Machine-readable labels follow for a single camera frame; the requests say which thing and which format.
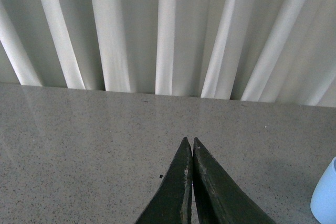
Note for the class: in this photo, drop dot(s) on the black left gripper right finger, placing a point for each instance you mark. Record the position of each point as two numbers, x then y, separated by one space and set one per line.
218 198

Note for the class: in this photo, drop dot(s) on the white pleated curtain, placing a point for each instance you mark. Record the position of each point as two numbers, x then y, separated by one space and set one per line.
249 50

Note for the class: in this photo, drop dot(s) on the blue plastic cup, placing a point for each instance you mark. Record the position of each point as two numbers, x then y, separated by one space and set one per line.
323 199

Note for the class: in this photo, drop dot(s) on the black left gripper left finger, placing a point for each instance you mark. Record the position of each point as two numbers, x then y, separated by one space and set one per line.
172 202

